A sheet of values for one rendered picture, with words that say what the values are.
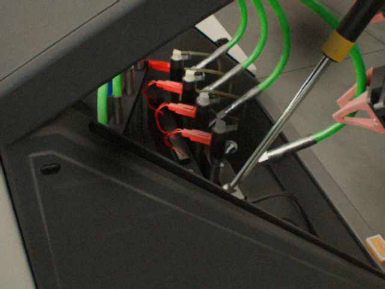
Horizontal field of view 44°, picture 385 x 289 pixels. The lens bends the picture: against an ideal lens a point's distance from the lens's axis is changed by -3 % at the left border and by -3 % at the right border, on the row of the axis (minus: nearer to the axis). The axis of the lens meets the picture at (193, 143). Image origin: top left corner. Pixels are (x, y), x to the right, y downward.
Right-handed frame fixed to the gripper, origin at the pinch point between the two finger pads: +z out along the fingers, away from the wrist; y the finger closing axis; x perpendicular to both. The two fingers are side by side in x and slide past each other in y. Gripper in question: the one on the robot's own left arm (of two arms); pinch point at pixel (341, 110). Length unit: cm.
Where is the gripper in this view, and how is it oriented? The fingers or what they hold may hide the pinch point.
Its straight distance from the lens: 75.8
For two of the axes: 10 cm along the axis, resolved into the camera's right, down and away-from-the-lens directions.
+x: 6.4, 6.4, 4.3
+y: -3.8, 7.4, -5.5
